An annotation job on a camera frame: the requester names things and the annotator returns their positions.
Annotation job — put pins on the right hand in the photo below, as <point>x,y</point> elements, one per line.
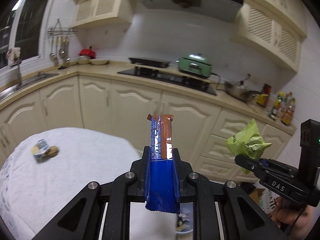
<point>303,224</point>

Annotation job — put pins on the steel sink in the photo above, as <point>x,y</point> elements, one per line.
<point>25,83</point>

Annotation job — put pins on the gas stove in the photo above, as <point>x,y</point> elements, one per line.
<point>159,70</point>

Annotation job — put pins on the brown blue chocolate bar wrapper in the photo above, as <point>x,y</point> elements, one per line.
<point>162,197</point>

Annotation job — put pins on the hanging utensils rack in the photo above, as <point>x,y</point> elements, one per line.
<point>59,47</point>

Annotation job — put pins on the white towel table cover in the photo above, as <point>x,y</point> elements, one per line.
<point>33,190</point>

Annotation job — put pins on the brown bread piece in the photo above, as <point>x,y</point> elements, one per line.
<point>53,151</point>

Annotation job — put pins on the cream kitchen cabinets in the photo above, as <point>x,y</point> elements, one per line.
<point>199,130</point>

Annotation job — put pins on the steel wok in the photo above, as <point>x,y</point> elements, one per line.
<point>240,92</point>

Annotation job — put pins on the condiment bottles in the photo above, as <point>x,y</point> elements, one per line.
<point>279,107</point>

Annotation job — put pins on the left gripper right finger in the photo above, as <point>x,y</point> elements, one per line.
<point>176,180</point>

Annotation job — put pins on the kitchen faucet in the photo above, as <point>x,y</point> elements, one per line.
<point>13,56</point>

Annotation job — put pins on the green electric cooker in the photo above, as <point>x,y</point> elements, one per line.
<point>195,64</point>

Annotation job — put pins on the small milk carton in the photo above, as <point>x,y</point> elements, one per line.
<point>40,149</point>

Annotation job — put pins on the green snack wrapper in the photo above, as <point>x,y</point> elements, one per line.
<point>248,146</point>

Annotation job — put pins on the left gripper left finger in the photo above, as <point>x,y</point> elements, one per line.
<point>147,154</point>

